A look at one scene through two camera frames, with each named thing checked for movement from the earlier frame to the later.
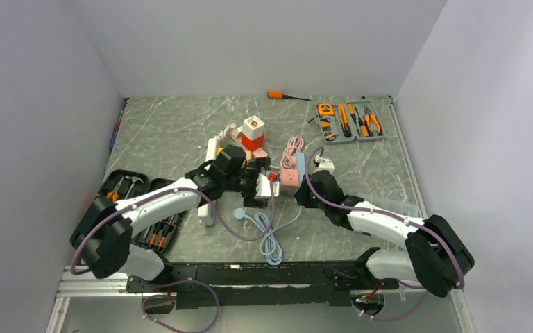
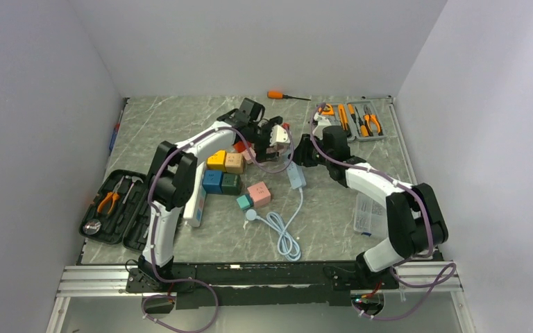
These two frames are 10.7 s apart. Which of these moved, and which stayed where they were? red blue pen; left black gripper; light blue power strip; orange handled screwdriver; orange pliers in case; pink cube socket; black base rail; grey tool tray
Moved: pink cube socket; light blue power strip; left black gripper
Stayed: black base rail; grey tool tray; orange handled screwdriver; orange pliers in case; red blue pen
